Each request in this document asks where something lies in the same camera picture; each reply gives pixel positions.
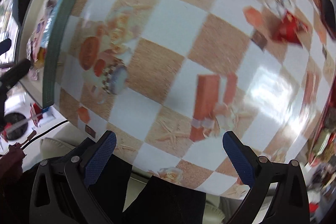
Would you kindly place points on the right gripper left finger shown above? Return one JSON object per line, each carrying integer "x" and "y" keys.
{"x": 60, "y": 192}

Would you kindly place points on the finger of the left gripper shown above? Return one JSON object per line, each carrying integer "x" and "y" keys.
{"x": 5, "y": 45}
{"x": 8, "y": 80}

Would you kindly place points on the red snack packet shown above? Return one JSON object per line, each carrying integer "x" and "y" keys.
{"x": 288, "y": 29}

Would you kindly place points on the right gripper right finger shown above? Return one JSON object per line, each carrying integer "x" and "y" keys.
{"x": 290, "y": 202}

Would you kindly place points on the green rimmed white box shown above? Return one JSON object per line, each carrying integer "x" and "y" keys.
{"x": 42, "y": 90}

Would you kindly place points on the light blue snack packet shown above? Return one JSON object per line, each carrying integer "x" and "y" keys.
{"x": 52, "y": 12}

